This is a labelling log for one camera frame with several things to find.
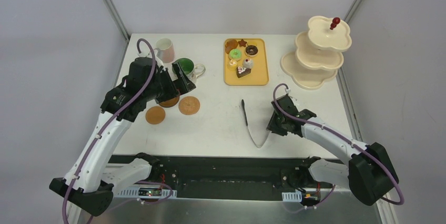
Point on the yellow cream tart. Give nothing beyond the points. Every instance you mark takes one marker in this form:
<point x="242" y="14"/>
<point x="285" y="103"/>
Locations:
<point x="232" y="65"/>

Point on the white cupcake with cherry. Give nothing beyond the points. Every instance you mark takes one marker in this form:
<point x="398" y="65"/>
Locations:
<point x="248" y="63"/>

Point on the light woven round coaster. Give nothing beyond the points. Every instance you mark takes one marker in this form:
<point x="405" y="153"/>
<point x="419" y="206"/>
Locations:
<point x="189" y="105"/>

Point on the dark brown wooden coaster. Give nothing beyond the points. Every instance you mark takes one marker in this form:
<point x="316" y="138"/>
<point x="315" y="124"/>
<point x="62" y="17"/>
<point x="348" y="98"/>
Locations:
<point x="169" y="103"/>

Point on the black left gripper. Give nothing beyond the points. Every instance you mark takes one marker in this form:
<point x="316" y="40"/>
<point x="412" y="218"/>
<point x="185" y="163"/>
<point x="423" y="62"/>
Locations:
<point x="175" y="85"/>

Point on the right white slotted cable duct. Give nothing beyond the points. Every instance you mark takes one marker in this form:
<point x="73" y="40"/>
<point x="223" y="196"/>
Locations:
<point x="295" y="196"/>

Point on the pink mug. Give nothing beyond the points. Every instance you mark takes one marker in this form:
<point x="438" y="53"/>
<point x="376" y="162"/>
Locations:
<point x="164" y="51"/>

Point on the chocolate cake slice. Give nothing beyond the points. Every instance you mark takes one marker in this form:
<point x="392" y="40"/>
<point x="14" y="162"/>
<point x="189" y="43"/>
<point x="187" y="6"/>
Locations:
<point x="242" y="71"/>

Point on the orange round coaster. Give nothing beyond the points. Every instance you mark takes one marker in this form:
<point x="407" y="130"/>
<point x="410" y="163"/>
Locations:
<point x="155" y="115"/>

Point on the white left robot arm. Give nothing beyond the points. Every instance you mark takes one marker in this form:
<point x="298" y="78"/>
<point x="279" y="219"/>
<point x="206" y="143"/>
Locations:
<point x="86" y="185"/>

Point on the floral mug with green inside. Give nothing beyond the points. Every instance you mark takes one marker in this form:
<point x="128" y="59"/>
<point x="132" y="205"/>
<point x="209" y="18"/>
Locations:
<point x="191" y="70"/>

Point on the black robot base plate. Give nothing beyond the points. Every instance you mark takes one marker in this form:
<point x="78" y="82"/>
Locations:
<point x="227" y="178"/>

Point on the metal tongs with black tips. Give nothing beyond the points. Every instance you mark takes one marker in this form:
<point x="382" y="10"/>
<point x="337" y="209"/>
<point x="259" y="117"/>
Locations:
<point x="259" y="146"/>

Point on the left aluminium frame post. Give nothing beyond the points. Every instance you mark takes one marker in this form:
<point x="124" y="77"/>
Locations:
<point x="117" y="19"/>

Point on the green frosted donut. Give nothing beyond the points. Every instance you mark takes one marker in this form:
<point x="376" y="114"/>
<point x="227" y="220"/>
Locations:
<point x="235" y="54"/>

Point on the star-shaped chocolate cookie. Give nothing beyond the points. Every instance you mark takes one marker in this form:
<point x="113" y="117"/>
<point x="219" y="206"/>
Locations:
<point x="242" y="43"/>

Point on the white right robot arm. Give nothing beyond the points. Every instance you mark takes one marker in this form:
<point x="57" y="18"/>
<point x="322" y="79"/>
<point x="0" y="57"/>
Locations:
<point x="366" y="170"/>

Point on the yellow plastic tray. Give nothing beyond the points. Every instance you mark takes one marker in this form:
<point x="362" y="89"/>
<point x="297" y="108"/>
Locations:
<point x="259" y="75"/>

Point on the chocolate sprinkled donut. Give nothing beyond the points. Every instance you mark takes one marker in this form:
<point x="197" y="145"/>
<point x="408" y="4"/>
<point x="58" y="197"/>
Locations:
<point x="251" y="51"/>

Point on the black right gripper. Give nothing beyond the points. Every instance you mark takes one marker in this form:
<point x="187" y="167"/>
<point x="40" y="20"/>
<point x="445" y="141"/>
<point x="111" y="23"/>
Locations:
<point x="275" y="121"/>

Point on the cream three-tier cake stand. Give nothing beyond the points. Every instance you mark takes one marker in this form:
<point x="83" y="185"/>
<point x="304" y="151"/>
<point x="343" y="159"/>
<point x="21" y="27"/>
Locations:
<point x="319" y="52"/>

